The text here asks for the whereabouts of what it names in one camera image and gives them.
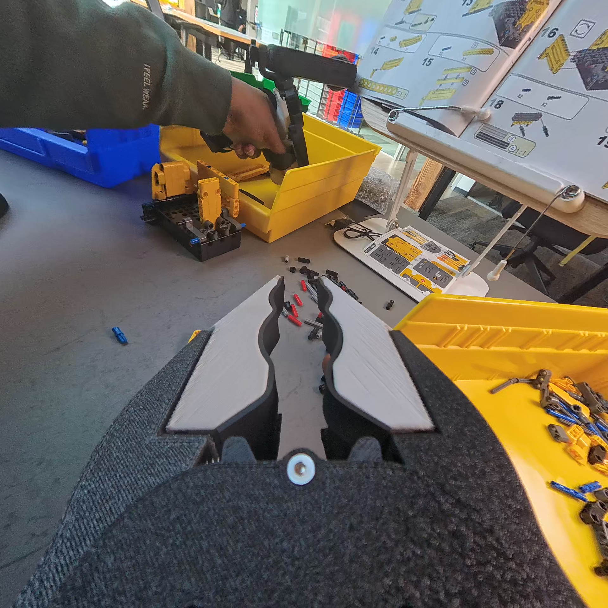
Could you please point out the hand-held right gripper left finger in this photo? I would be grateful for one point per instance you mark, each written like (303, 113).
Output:
(223, 380)

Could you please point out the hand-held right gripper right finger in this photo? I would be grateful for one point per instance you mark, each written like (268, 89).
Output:
(375, 380)

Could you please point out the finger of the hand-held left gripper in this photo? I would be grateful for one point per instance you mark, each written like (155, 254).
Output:
(279, 175)

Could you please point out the lego gear parts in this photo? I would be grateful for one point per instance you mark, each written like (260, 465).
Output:
(249, 172)

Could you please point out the yellow storage bin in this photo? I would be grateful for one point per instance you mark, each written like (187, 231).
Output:
(498, 342)
(323, 185)

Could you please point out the small yellow lego connector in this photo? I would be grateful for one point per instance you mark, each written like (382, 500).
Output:
(194, 335)

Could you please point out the black perforated base block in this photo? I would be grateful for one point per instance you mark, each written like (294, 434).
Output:
(213, 247)

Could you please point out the small blue lego pin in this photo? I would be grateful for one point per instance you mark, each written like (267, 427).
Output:
(118, 335)

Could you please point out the blue storage bin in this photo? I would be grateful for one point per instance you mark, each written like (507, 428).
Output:
(114, 156)

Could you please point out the heap of mixed lego parts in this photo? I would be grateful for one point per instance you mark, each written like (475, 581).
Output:
(570, 427)

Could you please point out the person's left forearm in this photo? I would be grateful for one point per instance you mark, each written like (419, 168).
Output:
(95, 66)

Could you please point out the thin black lego axle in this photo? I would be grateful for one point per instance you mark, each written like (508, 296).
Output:
(251, 196)

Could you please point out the pile of lego pins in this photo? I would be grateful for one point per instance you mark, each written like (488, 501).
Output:
(297, 304)

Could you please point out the lego instruction booklet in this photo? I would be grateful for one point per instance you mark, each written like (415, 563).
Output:
(413, 259)

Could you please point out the person's right hand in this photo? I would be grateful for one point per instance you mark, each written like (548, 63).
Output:
(327, 365)

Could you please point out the person's left hand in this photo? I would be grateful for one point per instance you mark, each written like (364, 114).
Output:
(251, 118)

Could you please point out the rack of red blue bins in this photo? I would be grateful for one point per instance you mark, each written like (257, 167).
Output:
(342, 107)

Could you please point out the green storage bin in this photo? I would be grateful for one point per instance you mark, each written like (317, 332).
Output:
(251, 81)

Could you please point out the bubble wrap sheet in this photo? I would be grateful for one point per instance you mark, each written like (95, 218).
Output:
(377, 190)

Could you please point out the open instruction manual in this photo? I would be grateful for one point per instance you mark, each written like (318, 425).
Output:
(498, 71)

